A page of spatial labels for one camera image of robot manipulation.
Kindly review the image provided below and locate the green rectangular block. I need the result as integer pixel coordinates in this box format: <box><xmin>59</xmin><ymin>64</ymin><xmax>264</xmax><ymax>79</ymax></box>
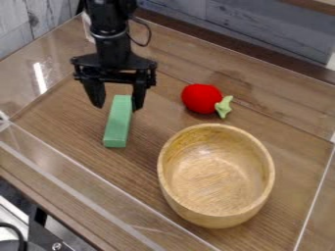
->
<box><xmin>103</xmin><ymin>95</ymin><xmax>132</xmax><ymax>148</ymax></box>

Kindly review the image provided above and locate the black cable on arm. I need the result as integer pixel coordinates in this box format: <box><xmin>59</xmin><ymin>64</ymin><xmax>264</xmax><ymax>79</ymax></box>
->
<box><xmin>127</xmin><ymin>16</ymin><xmax>154</xmax><ymax>48</ymax></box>

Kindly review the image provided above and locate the light wooden bowl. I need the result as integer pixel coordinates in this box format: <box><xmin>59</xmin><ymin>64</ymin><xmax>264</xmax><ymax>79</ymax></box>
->
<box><xmin>158</xmin><ymin>124</ymin><xmax>276</xmax><ymax>228</ymax></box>

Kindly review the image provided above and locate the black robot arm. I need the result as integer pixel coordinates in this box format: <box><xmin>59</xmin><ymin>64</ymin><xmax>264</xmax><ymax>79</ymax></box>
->
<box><xmin>71</xmin><ymin>0</ymin><xmax>158</xmax><ymax>111</ymax></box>

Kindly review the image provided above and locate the black cable under table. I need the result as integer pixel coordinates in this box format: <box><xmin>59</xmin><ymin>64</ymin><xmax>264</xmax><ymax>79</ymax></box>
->
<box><xmin>0</xmin><ymin>222</ymin><xmax>29</xmax><ymax>251</ymax></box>

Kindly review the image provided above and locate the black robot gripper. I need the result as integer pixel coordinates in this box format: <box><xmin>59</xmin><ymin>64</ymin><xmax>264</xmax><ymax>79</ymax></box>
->
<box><xmin>71</xmin><ymin>33</ymin><xmax>158</xmax><ymax>111</ymax></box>

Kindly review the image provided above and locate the black metal table bracket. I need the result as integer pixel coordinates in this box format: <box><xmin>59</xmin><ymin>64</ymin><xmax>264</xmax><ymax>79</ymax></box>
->
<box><xmin>27</xmin><ymin>207</ymin><xmax>75</xmax><ymax>251</ymax></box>

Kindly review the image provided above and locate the red plush tomato toy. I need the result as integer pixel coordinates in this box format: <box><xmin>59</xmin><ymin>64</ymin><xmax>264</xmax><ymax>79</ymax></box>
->
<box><xmin>180</xmin><ymin>83</ymin><xmax>234</xmax><ymax>119</ymax></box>

